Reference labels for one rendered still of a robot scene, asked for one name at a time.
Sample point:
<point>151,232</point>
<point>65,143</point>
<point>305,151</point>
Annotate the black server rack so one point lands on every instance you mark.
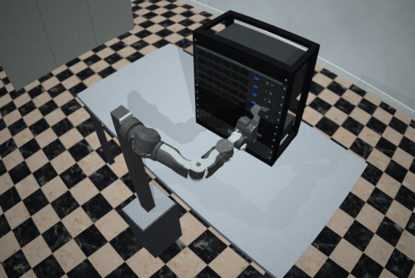
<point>239,67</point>

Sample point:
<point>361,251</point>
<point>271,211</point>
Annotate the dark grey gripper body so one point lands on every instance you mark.
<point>244,127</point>

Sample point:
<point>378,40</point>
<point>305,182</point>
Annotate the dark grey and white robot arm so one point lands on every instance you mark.
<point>146,143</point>

